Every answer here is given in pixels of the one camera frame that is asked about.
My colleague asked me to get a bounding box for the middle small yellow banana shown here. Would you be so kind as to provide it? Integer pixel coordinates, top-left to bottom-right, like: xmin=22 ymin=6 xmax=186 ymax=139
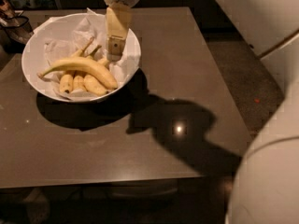
xmin=73 ymin=45 xmax=101 ymax=91

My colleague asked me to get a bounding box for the large top yellow banana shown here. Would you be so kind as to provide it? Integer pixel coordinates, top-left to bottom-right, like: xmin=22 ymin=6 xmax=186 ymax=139
xmin=37 ymin=57 xmax=118 ymax=90

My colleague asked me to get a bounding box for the right small yellow banana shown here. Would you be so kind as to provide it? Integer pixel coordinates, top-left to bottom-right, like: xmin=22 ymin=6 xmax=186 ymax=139
xmin=84 ymin=58 xmax=109 ymax=96

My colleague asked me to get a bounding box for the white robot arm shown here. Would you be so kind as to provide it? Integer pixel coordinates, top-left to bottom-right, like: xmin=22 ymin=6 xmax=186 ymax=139
xmin=205 ymin=0 xmax=299 ymax=224

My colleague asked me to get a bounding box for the left small yellow banana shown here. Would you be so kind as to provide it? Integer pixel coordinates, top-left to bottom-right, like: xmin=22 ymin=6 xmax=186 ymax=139
xmin=59 ymin=36 xmax=94 ymax=93

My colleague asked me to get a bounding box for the dark wire basket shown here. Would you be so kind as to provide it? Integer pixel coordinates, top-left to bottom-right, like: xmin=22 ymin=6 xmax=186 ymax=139
xmin=0 ymin=15 xmax=34 ymax=53

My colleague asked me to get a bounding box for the white bowl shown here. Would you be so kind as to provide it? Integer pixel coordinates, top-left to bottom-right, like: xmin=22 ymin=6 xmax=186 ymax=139
xmin=21 ymin=12 xmax=142 ymax=104

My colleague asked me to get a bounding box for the small yellow banana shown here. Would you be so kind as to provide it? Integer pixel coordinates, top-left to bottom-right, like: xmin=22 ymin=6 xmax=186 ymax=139
xmin=59 ymin=36 xmax=94 ymax=93
xmin=84 ymin=58 xmax=109 ymax=96
xmin=73 ymin=45 xmax=101 ymax=91

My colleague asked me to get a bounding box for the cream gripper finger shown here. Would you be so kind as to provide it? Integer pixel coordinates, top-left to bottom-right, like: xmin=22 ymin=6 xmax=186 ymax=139
xmin=106 ymin=2 xmax=132 ymax=62

